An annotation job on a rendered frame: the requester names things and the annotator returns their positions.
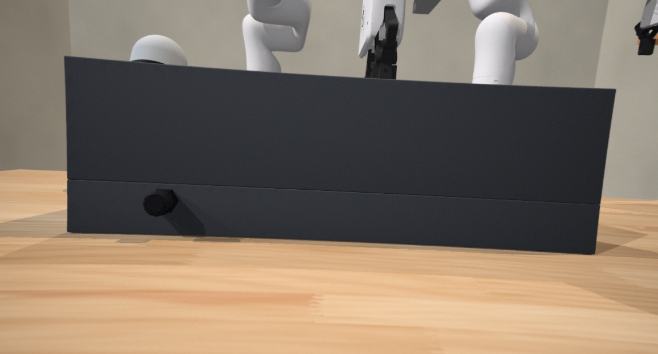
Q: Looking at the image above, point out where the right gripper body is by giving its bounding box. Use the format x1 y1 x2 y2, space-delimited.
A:
359 0 405 58

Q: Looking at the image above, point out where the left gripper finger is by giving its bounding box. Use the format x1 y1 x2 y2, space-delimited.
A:
635 22 658 55

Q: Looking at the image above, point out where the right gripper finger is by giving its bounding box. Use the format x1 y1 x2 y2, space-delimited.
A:
365 49 375 78
372 6 399 79

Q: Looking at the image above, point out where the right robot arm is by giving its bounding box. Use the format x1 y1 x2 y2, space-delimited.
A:
242 0 441 72

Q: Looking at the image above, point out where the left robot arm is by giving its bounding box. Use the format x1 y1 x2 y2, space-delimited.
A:
468 0 539 85

